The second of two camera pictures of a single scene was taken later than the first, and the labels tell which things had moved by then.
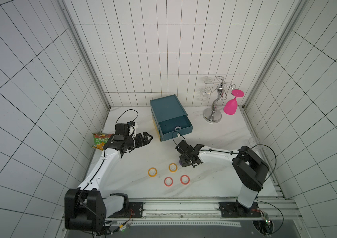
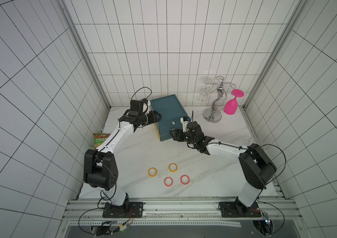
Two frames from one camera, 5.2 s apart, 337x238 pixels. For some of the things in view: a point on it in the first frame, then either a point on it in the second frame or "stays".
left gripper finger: x=145 y=138 to x=156 y=115
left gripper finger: x=143 y=143 to x=156 y=120
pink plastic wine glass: x=230 y=106 stays
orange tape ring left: x=156 y=173 stays
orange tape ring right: x=171 y=171 stays
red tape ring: x=181 y=179 stays
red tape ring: x=164 y=181 stays
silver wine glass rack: x=212 y=115 stays
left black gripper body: x=135 y=142 to x=147 y=118
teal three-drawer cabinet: x=170 y=118 stays
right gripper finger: x=198 y=147 to x=177 y=135
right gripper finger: x=185 y=160 to x=190 y=145
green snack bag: x=100 y=140 stays
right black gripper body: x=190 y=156 to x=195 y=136
